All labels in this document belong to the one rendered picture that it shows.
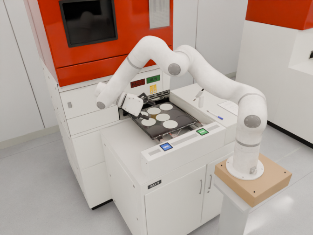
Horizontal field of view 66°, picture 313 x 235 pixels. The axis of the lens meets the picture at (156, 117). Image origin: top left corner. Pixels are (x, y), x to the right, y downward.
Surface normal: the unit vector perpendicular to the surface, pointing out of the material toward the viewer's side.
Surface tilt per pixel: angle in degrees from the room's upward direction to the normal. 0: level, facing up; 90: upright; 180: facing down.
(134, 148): 0
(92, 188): 90
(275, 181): 4
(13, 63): 90
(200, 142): 90
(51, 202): 0
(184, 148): 90
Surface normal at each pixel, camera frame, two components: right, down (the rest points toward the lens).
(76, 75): 0.52, 0.44
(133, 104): -0.14, 0.44
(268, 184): -0.09, -0.85
